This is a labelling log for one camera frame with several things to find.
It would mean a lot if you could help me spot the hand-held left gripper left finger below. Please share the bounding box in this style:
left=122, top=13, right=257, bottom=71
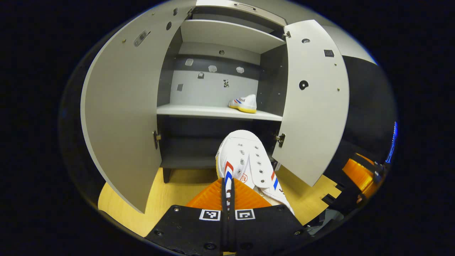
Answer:
left=145, top=178, right=230, bottom=256

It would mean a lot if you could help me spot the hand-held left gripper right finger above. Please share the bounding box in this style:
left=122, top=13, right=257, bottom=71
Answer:
left=229, top=178, right=314, bottom=256

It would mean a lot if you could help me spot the white shoe cabinet door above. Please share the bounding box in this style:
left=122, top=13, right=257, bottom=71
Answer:
left=272, top=20, right=350, bottom=187
left=80, top=0, right=198, bottom=214

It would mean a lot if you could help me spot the white striped shoe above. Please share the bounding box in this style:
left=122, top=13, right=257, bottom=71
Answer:
left=216, top=130, right=295, bottom=214
left=229, top=94, right=257, bottom=113

